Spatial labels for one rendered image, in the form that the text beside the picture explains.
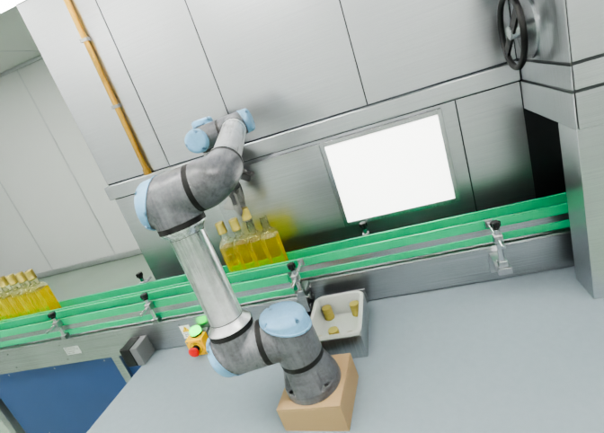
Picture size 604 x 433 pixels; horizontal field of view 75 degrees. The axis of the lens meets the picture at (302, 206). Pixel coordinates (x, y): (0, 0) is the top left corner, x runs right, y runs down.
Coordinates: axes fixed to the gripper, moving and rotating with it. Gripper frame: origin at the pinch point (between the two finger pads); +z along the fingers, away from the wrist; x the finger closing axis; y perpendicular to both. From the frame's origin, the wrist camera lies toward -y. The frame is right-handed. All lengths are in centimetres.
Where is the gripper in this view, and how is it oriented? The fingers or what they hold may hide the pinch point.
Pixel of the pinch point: (243, 210)
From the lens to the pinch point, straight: 145.4
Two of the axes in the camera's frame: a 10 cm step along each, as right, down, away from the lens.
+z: 3.1, 9.0, 3.1
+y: -9.3, 2.3, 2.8
